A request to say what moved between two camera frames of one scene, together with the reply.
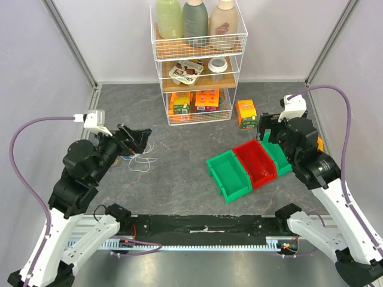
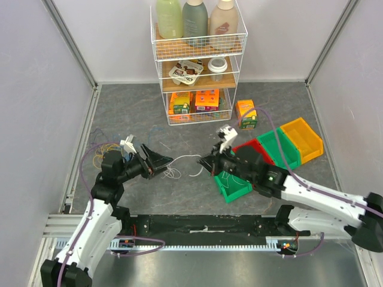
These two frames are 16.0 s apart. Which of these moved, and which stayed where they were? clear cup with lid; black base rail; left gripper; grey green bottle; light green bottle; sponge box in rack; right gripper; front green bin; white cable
Moved: left gripper; right gripper; white cable
Stayed: black base rail; grey green bottle; clear cup with lid; sponge box in rack; light green bottle; front green bin
